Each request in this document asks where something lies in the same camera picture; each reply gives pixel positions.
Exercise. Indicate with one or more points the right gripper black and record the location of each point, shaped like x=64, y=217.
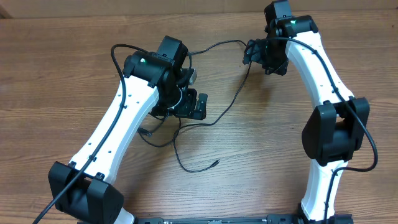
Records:
x=250, y=52

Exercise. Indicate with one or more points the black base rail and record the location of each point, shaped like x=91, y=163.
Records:
x=269, y=219

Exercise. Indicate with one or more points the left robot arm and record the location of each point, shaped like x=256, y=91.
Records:
x=151, y=82

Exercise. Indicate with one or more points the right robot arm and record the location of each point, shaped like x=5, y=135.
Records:
x=337, y=125

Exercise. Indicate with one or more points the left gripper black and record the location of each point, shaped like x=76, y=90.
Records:
x=188, y=110

